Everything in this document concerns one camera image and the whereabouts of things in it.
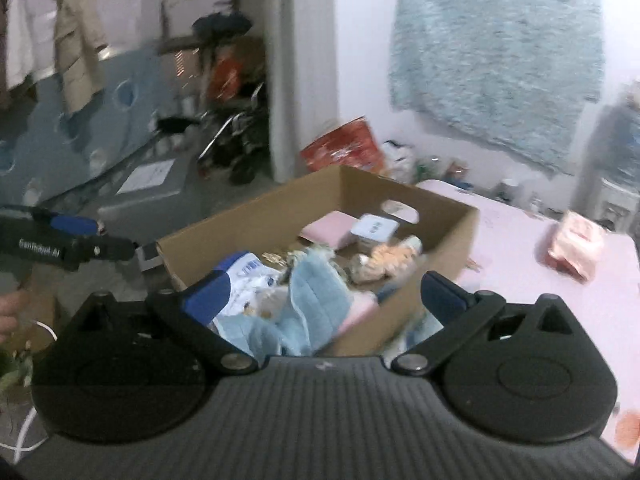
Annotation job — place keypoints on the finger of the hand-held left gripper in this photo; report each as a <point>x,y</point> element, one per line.
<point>75,225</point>
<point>105,250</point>

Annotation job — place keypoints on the red gift bag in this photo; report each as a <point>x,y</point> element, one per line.
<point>345,145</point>

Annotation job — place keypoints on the small grey box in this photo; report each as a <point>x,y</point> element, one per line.
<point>149,256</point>

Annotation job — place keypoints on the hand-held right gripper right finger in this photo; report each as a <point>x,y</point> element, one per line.
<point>440,295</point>

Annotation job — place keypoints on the pink box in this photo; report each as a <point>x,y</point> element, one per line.
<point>327,227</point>

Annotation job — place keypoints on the light blue towel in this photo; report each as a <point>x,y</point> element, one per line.
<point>310,300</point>

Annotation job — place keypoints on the white box with blue lid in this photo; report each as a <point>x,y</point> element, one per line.
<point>372,227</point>

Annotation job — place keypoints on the white curtain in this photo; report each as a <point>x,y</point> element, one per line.
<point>300,60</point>

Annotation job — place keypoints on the cardboard box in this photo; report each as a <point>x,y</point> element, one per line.
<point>250,220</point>

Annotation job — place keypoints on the blue and white packet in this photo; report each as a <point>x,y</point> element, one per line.
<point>250,270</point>

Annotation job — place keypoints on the grey storage box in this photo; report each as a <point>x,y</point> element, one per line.
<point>150,180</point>

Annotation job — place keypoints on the person's left hand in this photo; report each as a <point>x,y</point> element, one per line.
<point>12,310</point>

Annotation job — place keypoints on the pink wet wipes pack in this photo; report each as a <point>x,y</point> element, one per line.
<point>575,245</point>

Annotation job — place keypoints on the large blue water bottle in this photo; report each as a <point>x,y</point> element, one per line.
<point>622,135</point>

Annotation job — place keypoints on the white water dispenser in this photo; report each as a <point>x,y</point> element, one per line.
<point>617,200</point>

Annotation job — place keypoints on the black stroller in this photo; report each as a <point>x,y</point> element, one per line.
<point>240,135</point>

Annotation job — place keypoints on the teal floral wall cloth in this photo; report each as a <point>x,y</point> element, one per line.
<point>500,60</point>

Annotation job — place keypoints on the crumpled white plastic bag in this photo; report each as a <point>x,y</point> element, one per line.
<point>400,160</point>

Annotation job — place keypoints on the orange bag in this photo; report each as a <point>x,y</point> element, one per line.
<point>223,77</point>

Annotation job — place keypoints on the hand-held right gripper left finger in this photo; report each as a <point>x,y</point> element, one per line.
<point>202,297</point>

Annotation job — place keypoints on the beige coat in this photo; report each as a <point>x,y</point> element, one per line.
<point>75,50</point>

